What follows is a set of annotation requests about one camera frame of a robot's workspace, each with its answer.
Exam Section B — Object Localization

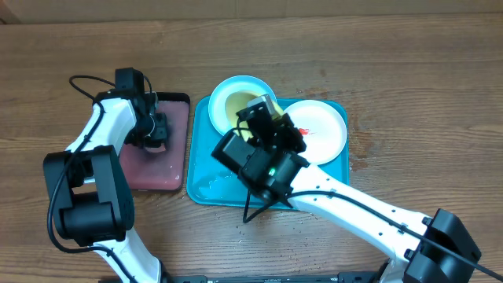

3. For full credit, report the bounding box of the red sponge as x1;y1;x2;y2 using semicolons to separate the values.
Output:
145;145;166;153

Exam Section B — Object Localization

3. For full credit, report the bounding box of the dark tray with red water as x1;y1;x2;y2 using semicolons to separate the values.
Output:
119;92;190;192

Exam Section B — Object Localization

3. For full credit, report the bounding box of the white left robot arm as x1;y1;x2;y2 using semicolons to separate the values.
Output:
43;98;169;282

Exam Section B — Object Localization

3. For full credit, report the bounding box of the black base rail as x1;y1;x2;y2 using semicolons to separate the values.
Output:
167;271;377;283

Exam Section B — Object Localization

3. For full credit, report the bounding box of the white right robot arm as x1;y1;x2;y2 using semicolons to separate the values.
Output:
213;101;481;282

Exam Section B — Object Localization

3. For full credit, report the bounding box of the white pink plate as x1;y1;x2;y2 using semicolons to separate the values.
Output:
285;100;347;165

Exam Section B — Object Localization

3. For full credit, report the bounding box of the yellow plate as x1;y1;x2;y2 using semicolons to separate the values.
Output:
225;90;284;128

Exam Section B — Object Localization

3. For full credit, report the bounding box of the light blue plate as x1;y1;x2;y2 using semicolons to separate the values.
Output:
208;75;278;135

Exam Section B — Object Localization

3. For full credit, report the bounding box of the teal plastic tray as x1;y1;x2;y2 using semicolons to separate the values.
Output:
186;96;351;208

